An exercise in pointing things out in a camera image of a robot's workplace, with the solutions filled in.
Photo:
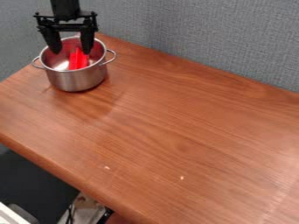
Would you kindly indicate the red block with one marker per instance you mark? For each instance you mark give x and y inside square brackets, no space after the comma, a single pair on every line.
[79,59]

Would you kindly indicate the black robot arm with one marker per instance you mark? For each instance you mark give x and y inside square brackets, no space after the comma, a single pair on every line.
[64,8]

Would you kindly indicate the white table leg frame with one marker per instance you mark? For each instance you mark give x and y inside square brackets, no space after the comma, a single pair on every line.
[85,211]

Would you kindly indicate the stainless steel pot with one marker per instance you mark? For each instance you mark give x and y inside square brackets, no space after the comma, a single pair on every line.
[75,80]

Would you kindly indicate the white object at corner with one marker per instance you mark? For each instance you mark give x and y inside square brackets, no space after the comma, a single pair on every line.
[9,217]

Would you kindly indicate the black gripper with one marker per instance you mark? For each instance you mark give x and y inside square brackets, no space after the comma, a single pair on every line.
[81,22]

